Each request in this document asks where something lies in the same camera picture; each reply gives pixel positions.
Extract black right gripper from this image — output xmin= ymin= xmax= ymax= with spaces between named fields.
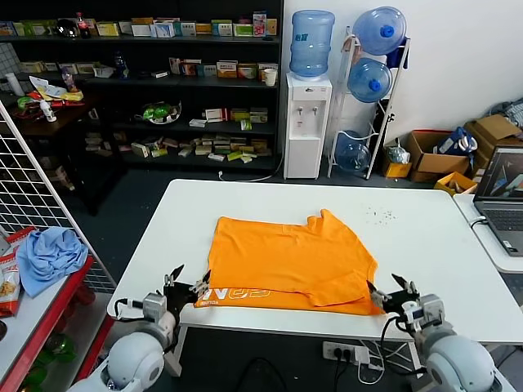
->
xmin=365 ymin=273 xmax=422 ymax=316

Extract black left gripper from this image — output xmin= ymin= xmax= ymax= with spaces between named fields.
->
xmin=162 ymin=264 xmax=212 ymax=319

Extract orange t-shirt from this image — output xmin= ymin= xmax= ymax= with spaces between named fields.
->
xmin=191 ymin=208 xmax=387 ymax=316

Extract grey blue clothes pile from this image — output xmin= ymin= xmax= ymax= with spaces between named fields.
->
xmin=487 ymin=96 xmax=523 ymax=128

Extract large white table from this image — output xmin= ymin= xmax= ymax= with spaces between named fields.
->
xmin=105 ymin=178 xmax=523 ymax=346

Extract white power strip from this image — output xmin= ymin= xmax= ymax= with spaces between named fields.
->
xmin=322 ymin=340 xmax=371 ymax=365

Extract small white side table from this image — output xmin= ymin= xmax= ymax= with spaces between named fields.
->
xmin=452 ymin=192 xmax=523 ymax=274

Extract yellow storage bin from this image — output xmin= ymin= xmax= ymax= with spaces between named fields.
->
xmin=433 ymin=171 xmax=479 ymax=196

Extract small yellow cardboard box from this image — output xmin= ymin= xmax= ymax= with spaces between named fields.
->
xmin=381 ymin=160 xmax=413 ymax=179

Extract grey open laptop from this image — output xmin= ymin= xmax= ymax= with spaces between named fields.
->
xmin=472 ymin=145 xmax=523 ymax=258

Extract open brown cardboard box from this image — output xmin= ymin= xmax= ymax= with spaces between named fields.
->
xmin=405 ymin=129 xmax=472 ymax=184

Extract crumpled plastic bag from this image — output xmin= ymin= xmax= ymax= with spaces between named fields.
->
xmin=385 ymin=144 xmax=411 ymax=165

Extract crumpled light blue cloth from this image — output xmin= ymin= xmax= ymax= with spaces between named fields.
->
xmin=15 ymin=227 xmax=89 ymax=298

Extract green packaged goods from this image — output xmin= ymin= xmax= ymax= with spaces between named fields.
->
xmin=42 ymin=332 xmax=78 ymax=365

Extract blue water jug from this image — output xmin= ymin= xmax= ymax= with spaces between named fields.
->
xmin=335 ymin=130 xmax=373 ymax=172
xmin=351 ymin=5 xmax=408 ymax=56
xmin=346 ymin=56 xmax=394 ymax=104
xmin=288 ymin=10 xmax=336 ymax=80

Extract red white shelf cart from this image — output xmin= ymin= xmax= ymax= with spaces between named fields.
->
xmin=0 ymin=228 xmax=118 ymax=392

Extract blue bag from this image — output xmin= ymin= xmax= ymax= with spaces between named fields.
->
xmin=436 ymin=126 xmax=479 ymax=157

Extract white water dispenser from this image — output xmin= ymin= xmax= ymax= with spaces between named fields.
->
xmin=284 ymin=72 xmax=333 ymax=180

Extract white metal jug rack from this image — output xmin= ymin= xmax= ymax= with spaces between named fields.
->
xmin=326 ymin=25 xmax=412 ymax=181

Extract green white patterned bowl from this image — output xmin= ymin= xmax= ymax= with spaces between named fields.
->
xmin=134 ymin=100 xmax=182 ymax=125

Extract red snack bag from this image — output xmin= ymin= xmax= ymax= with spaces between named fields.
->
xmin=0 ymin=252 xmax=22 ymax=319

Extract black shelf unit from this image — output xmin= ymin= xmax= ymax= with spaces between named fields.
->
xmin=0 ymin=0 xmax=284 ymax=172

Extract tan cardboard box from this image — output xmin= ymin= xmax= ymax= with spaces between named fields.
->
xmin=464 ymin=114 xmax=523 ymax=175

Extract dark wooden table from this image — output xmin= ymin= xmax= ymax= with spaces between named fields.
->
xmin=0 ymin=90 xmax=128 ymax=216

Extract white plastic bottle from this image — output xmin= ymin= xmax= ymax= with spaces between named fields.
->
xmin=39 ymin=99 xmax=57 ymax=123

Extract dark blue bottle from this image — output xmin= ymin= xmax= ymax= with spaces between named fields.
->
xmin=113 ymin=51 xmax=130 ymax=80

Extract yellow white paper packets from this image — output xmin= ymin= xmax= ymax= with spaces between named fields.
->
xmin=27 ymin=74 xmax=85 ymax=103

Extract dark blue cloth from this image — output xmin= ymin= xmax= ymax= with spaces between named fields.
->
xmin=385 ymin=35 xmax=411 ymax=70

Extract blue white medicine box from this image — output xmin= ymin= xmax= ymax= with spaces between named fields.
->
xmin=150 ymin=22 xmax=176 ymax=38

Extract white cylinder container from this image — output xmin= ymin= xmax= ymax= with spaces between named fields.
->
xmin=3 ymin=72 xmax=26 ymax=97

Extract cola bottle red cap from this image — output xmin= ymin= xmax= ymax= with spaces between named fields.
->
xmin=74 ymin=11 xmax=92 ymax=40

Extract shiny black helmet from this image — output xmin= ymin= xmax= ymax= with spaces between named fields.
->
xmin=54 ymin=18 xmax=79 ymax=39

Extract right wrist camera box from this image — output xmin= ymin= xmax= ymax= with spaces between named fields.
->
xmin=402 ymin=293 xmax=445 ymax=332

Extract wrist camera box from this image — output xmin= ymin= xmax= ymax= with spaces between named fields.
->
xmin=141 ymin=292 xmax=168 ymax=319
xmin=402 ymin=293 xmax=445 ymax=332

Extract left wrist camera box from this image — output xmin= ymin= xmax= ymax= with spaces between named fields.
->
xmin=141 ymin=292 xmax=168 ymax=319

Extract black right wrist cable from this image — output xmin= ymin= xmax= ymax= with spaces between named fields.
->
xmin=379 ymin=314 xmax=414 ymax=360

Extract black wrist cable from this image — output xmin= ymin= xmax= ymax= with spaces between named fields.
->
xmin=113 ymin=298 xmax=145 ymax=323
xmin=379 ymin=314 xmax=414 ymax=360

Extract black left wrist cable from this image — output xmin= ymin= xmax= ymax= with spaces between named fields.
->
xmin=113 ymin=298 xmax=145 ymax=323

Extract black plug cord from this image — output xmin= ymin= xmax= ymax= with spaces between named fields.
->
xmin=333 ymin=353 xmax=349 ymax=392

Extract black looped power cable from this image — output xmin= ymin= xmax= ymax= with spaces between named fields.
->
xmin=232 ymin=356 xmax=287 ymax=392

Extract white power cable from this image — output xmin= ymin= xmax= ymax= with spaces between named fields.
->
xmin=217 ymin=151 xmax=286 ymax=183

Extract white wire grid panel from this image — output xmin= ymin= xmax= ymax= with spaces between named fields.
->
xmin=0 ymin=100 xmax=118 ymax=294

